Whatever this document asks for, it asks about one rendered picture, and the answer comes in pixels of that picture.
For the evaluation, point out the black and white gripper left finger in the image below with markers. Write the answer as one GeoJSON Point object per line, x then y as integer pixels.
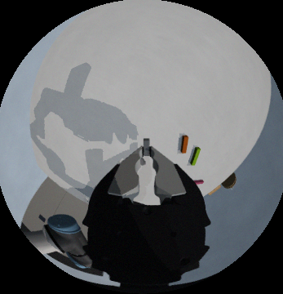
{"type": "Point", "coordinates": [121, 182]}

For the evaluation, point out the dark pink rod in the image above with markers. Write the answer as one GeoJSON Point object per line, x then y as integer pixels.
{"type": "Point", "coordinates": [198, 182]}

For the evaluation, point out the lime green rod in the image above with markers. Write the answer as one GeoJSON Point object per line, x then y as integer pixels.
{"type": "Point", "coordinates": [195, 156]}

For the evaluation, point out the orange rod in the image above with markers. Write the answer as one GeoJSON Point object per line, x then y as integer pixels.
{"type": "Point", "coordinates": [184, 144]}

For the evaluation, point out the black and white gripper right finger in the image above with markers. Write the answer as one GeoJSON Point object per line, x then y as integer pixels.
{"type": "Point", "coordinates": [171, 181]}

